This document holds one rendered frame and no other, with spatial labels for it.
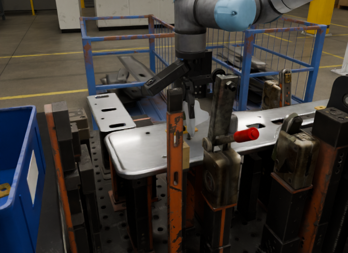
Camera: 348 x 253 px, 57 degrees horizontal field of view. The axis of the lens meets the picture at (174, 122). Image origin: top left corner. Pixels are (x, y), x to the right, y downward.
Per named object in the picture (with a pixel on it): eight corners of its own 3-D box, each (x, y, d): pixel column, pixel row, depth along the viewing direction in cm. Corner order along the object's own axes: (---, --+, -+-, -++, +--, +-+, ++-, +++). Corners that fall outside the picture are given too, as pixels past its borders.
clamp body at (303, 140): (277, 239, 91) (299, 121, 75) (305, 271, 81) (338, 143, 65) (249, 249, 88) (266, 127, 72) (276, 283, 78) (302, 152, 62)
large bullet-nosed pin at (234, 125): (233, 132, 89) (235, 110, 86) (239, 137, 86) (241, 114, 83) (222, 134, 88) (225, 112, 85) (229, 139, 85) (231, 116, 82)
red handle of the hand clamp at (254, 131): (222, 136, 69) (264, 124, 54) (224, 145, 69) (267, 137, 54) (204, 139, 68) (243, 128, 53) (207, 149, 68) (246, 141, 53)
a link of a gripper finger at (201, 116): (213, 134, 80) (208, 97, 79) (192, 138, 78) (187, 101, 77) (208, 133, 83) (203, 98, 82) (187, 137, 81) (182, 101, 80)
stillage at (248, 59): (192, 91, 406) (194, 13, 365) (248, 85, 428) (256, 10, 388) (238, 132, 303) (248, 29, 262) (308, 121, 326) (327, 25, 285)
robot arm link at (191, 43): (182, 36, 71) (169, 30, 78) (182, 56, 73) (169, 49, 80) (212, 33, 73) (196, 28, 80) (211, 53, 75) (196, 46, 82)
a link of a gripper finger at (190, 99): (197, 118, 77) (192, 82, 76) (191, 119, 77) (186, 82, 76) (190, 117, 82) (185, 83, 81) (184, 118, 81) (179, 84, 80)
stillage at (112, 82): (89, 100, 377) (78, 16, 336) (155, 94, 397) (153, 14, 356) (95, 150, 273) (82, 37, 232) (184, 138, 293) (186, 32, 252)
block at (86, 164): (98, 234, 93) (86, 143, 80) (106, 266, 83) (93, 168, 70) (87, 236, 92) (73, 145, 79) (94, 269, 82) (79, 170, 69)
